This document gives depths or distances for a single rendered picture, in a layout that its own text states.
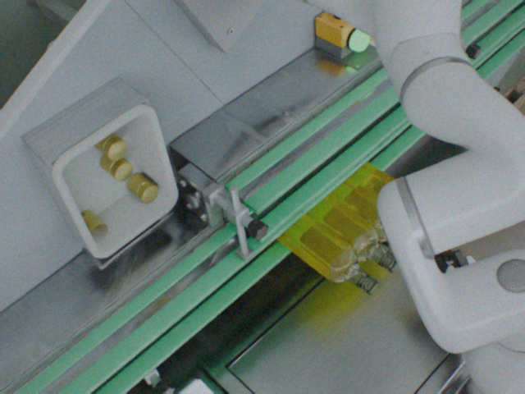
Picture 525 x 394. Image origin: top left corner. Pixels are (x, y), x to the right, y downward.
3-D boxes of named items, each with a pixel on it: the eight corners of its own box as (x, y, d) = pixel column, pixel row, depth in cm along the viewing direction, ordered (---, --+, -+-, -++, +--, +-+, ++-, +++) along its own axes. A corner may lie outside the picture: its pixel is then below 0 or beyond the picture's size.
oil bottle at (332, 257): (256, 225, 112) (341, 291, 101) (253, 207, 107) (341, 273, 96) (276, 208, 114) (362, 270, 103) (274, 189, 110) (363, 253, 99)
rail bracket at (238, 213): (211, 236, 102) (262, 278, 96) (194, 170, 89) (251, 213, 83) (224, 226, 103) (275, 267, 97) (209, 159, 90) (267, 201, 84)
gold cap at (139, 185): (140, 190, 100) (155, 203, 98) (124, 191, 97) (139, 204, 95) (146, 171, 99) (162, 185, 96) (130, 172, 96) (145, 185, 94)
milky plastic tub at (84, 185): (70, 235, 95) (98, 265, 91) (20, 138, 78) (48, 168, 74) (151, 176, 103) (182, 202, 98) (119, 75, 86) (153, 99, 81)
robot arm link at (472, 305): (518, 218, 71) (408, 260, 75) (501, 118, 55) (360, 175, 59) (575, 337, 62) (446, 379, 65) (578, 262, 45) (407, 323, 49)
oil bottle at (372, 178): (317, 175, 119) (403, 232, 108) (317, 155, 115) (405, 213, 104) (336, 160, 121) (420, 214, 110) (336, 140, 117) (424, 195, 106)
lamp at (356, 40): (345, 52, 113) (358, 57, 111) (346, 33, 109) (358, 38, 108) (360, 42, 115) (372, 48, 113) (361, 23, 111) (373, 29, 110)
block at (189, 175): (184, 209, 104) (209, 231, 100) (173, 172, 97) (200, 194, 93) (198, 198, 105) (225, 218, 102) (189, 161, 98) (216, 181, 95)
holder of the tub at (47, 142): (80, 250, 100) (104, 277, 96) (20, 136, 79) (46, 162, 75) (156, 194, 107) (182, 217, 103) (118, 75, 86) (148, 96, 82)
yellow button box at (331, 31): (313, 45, 117) (341, 60, 113) (312, 14, 111) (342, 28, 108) (336, 30, 120) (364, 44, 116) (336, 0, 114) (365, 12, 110)
